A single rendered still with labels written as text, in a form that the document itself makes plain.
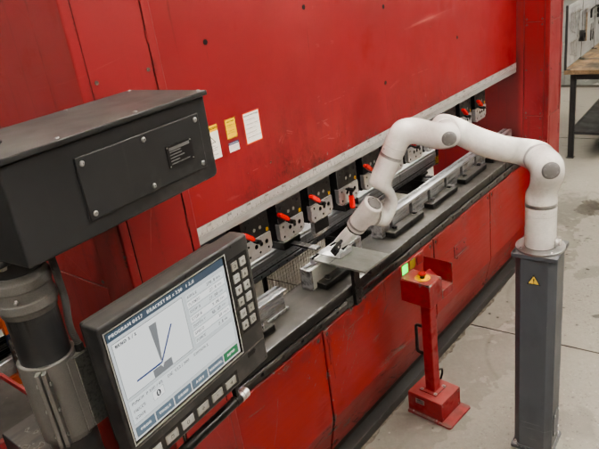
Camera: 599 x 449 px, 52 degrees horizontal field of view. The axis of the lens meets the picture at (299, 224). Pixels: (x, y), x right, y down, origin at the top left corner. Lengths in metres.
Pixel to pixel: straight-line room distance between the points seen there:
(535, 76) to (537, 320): 2.06
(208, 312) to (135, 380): 0.23
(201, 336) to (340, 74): 1.52
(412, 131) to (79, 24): 1.28
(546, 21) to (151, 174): 3.36
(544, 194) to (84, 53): 1.71
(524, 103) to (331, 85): 2.09
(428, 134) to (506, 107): 2.18
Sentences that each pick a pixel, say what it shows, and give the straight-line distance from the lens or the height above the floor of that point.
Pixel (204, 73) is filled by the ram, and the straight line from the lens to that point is 2.07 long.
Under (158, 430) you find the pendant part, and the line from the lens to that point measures 1.40.
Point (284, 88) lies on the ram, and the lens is 2.35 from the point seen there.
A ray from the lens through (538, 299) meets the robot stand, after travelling 2.68.
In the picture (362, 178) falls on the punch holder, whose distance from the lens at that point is 2.83.
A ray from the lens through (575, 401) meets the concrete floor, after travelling 3.47.
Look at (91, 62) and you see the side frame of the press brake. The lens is 1.57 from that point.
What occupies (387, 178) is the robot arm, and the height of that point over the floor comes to 1.37.
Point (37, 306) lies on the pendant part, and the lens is 1.26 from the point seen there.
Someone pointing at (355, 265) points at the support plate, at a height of 1.00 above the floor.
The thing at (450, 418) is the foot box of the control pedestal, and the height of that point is 0.01.
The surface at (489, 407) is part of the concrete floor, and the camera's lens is 3.37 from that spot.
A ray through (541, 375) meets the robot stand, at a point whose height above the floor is 0.44.
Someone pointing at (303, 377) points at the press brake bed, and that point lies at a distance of 2.56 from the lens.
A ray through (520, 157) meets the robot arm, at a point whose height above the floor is 1.38.
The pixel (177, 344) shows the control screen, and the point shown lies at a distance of 1.37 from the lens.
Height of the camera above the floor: 2.16
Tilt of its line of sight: 23 degrees down
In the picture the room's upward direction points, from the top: 8 degrees counter-clockwise
